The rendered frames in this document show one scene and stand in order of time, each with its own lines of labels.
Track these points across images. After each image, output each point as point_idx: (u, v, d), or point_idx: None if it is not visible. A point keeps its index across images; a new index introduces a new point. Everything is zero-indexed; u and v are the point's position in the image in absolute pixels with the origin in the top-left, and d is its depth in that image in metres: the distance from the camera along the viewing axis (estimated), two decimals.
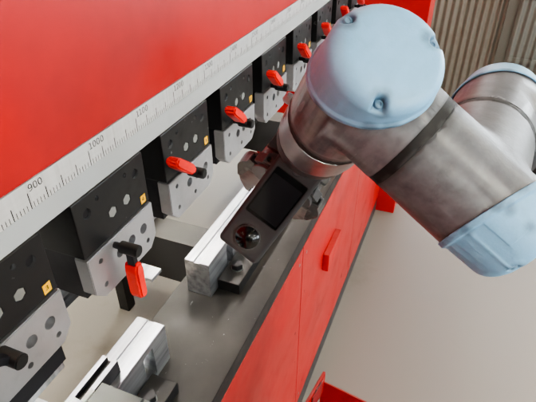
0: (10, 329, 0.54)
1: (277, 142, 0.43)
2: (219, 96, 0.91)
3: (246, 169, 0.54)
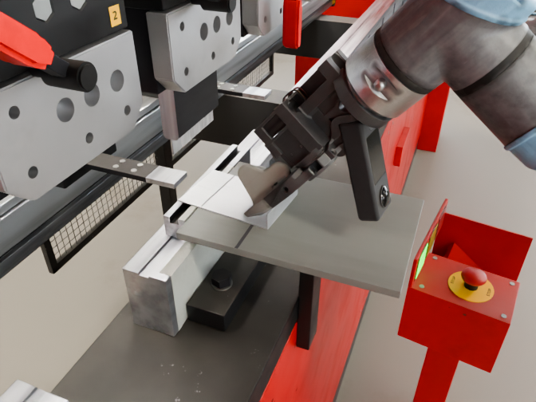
0: None
1: (372, 123, 0.47)
2: None
3: (295, 189, 0.54)
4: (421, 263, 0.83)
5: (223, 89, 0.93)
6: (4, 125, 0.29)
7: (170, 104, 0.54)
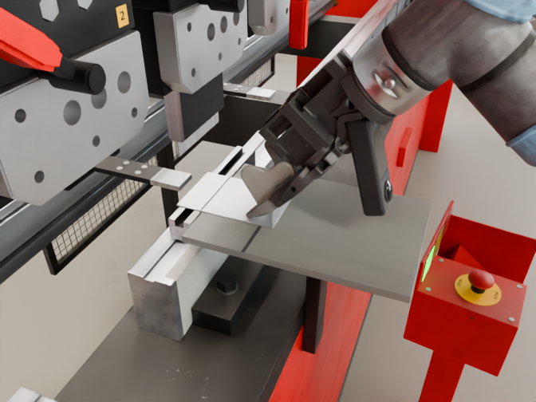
0: None
1: (380, 120, 0.48)
2: None
3: (301, 188, 0.54)
4: (427, 266, 0.82)
5: (227, 90, 0.92)
6: (10, 129, 0.29)
7: (175, 106, 0.53)
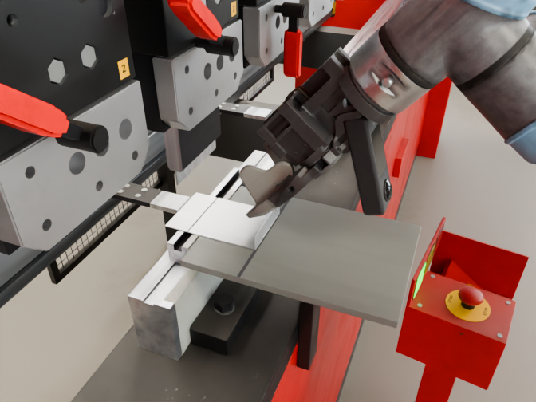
0: None
1: (377, 118, 0.48)
2: None
3: (301, 187, 0.54)
4: (419, 282, 0.84)
5: (225, 109, 0.95)
6: (21, 185, 0.31)
7: (175, 139, 0.55)
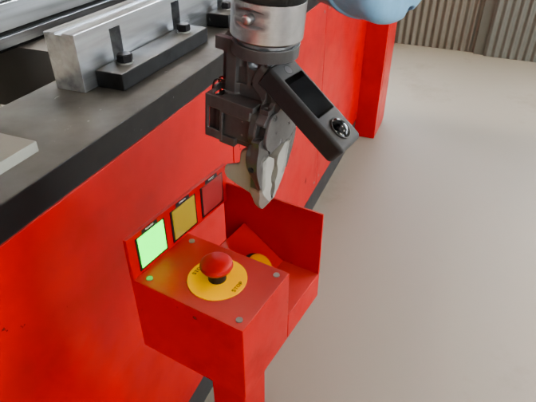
0: None
1: (271, 59, 0.48)
2: None
3: (262, 164, 0.55)
4: (151, 246, 0.60)
5: None
6: None
7: None
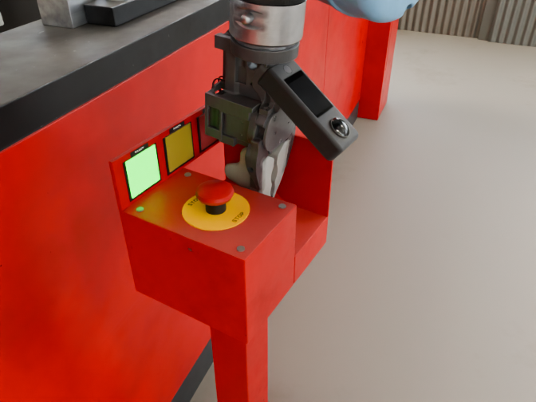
0: None
1: (270, 59, 0.49)
2: None
3: (262, 164, 0.55)
4: (143, 175, 0.53)
5: None
6: None
7: None
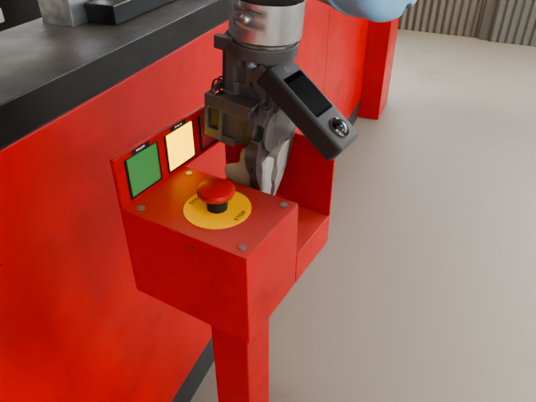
0: None
1: (269, 59, 0.49)
2: None
3: (262, 164, 0.55)
4: (143, 173, 0.53)
5: None
6: None
7: None
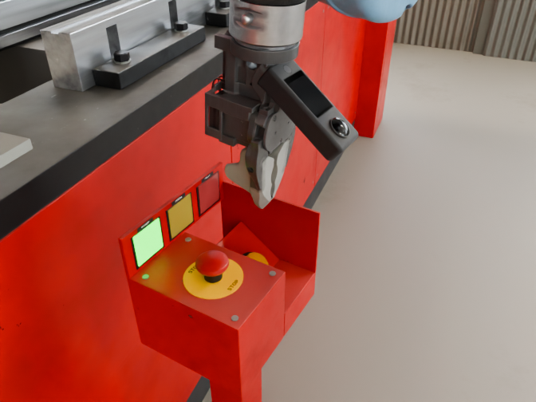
0: None
1: (270, 59, 0.49)
2: None
3: (262, 164, 0.55)
4: (147, 245, 0.60)
5: None
6: None
7: None
